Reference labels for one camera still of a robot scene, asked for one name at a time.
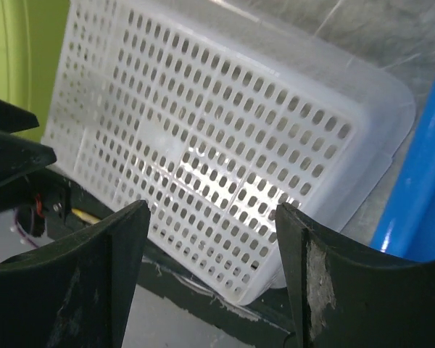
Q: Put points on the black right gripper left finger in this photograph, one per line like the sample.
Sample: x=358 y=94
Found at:
x=76 y=291

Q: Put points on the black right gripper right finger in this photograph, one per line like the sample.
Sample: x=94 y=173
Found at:
x=345 y=294

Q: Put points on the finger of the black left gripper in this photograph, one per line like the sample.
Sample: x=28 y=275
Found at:
x=14 y=119
x=19 y=157

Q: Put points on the green plastic tub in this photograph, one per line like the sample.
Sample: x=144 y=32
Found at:
x=31 y=36

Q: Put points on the blue plastic tub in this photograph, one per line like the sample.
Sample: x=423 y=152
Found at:
x=407 y=226

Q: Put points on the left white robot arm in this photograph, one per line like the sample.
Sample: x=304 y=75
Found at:
x=26 y=184

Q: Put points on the brass pencil-like rod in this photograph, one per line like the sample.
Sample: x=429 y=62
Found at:
x=84 y=216

